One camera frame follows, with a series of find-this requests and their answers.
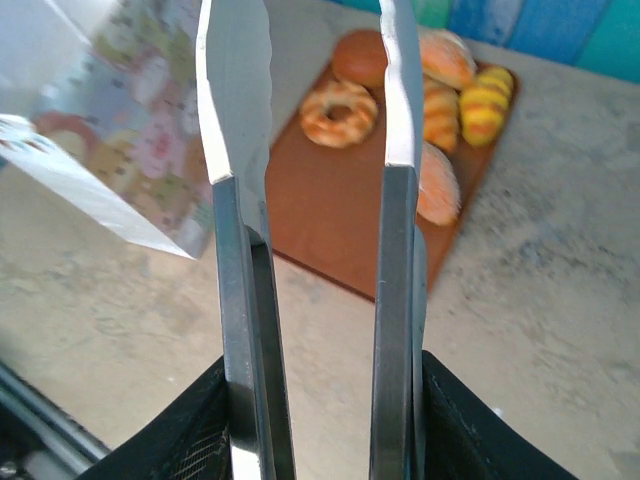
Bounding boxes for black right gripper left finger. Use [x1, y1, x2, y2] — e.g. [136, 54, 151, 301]
[74, 357, 234, 480]

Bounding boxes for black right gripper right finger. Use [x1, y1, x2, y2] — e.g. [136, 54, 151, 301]
[422, 349, 581, 480]

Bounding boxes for metal tongs with white tips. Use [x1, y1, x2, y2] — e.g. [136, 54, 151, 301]
[194, 0, 429, 480]

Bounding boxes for glazed ring fake bread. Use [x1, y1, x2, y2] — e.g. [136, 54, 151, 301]
[299, 79, 380, 150]

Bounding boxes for orange white-topped fake bun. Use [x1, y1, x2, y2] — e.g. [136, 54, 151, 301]
[414, 142, 461, 227]
[418, 28, 477, 92]

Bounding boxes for printed white paper bag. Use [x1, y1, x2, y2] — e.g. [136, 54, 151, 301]
[0, 0, 274, 261]

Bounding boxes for orange striped fake croissant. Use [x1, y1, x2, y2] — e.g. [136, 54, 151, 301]
[422, 77, 461, 154]

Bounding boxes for yellow striped fake bread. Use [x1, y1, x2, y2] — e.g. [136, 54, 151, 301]
[458, 66, 515, 148]

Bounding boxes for round brown fake bun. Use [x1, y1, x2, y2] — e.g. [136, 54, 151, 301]
[332, 29, 390, 90]

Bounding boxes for brown wooden tray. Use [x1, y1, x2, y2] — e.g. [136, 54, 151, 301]
[264, 54, 521, 304]

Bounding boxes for aluminium frame rail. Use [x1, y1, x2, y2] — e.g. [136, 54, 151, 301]
[0, 359, 111, 480]

